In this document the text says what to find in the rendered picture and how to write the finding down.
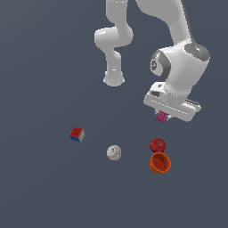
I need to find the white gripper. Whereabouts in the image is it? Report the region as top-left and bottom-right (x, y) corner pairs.
(142, 81), (202, 123)

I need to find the small magenta block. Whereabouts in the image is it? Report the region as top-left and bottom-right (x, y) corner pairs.
(156, 110), (168, 124)

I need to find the red apple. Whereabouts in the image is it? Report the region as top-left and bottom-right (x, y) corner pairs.
(149, 137), (167, 154)

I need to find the orange cup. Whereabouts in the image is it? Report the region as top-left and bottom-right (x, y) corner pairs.
(148, 151), (172, 175)

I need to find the white baseball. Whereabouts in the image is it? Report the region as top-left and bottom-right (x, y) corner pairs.
(106, 144), (122, 161)

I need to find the multicoloured puzzle cube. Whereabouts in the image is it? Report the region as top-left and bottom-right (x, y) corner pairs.
(69, 126), (86, 143)

